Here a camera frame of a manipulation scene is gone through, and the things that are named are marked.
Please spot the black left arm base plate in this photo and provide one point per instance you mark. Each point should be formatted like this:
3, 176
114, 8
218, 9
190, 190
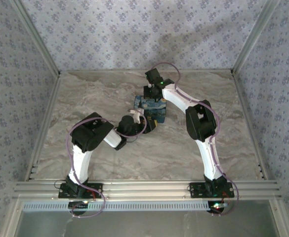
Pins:
97, 191

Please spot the long aluminium base rail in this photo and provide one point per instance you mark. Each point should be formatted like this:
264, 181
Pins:
146, 190

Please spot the right black and white robot arm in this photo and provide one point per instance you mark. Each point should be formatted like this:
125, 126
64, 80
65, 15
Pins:
211, 158

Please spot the left black and white robot arm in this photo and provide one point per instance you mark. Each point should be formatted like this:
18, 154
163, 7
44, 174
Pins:
81, 160

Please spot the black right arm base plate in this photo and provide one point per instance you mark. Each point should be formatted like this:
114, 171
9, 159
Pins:
196, 190

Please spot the black adapter with indicator light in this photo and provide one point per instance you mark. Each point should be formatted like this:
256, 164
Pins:
78, 206
217, 207

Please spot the aluminium frame corner post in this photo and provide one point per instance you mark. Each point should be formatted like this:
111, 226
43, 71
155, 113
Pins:
255, 37
35, 37

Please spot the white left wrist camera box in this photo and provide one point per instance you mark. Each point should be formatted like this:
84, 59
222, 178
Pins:
135, 112

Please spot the blue starry night print box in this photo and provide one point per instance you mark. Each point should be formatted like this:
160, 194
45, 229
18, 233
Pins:
156, 108

